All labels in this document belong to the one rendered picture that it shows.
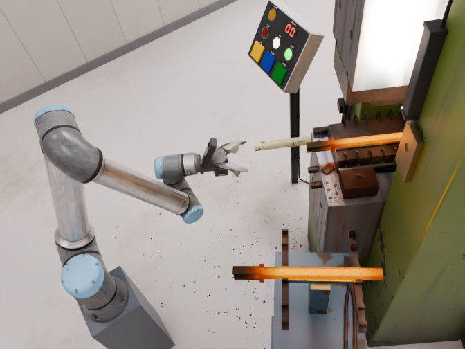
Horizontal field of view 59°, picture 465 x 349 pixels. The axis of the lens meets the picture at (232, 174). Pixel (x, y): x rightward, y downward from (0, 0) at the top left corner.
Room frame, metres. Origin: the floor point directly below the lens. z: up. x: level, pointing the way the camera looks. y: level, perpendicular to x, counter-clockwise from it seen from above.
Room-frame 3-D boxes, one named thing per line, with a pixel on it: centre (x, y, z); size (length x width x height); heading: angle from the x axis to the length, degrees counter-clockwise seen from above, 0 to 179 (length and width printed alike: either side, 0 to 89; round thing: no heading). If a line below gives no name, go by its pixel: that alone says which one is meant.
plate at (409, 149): (0.67, -0.49, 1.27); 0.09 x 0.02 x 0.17; 173
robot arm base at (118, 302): (0.74, 0.62, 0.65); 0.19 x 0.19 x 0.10
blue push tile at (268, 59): (1.53, -0.27, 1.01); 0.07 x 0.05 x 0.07; 18
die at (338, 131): (0.98, -0.61, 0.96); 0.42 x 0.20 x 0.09; 83
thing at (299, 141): (1.35, -0.36, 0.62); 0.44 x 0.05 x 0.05; 83
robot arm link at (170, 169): (1.05, 0.23, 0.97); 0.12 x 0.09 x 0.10; 83
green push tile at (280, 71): (1.43, -0.30, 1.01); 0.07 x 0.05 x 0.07; 18
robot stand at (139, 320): (0.74, 0.62, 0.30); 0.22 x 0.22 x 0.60; 24
